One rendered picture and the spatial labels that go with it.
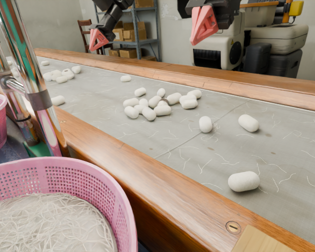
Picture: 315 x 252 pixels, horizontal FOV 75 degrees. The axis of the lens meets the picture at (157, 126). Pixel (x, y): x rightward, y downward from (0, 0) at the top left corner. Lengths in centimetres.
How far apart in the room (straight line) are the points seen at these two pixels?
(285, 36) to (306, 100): 77
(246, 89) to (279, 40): 75
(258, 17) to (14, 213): 128
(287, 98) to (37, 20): 519
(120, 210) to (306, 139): 28
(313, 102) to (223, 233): 35
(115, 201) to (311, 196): 21
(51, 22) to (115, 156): 526
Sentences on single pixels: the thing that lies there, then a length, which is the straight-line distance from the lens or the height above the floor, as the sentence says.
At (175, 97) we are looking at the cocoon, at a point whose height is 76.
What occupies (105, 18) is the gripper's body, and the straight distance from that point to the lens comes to 92.
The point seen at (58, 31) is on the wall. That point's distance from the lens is 550.
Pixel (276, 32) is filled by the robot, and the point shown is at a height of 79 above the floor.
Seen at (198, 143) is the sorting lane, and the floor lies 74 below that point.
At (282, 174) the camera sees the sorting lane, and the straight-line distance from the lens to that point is 29.
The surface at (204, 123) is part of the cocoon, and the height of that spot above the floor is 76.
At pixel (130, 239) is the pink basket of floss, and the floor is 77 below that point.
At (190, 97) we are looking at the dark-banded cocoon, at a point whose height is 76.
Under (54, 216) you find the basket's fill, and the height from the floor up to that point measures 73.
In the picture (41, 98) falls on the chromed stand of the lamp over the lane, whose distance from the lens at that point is 28.
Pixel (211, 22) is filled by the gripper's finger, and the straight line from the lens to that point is 54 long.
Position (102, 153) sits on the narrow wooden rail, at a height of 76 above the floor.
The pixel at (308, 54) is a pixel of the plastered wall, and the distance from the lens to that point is 242.
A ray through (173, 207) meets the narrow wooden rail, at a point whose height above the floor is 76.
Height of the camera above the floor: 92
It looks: 29 degrees down
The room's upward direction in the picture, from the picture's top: 5 degrees counter-clockwise
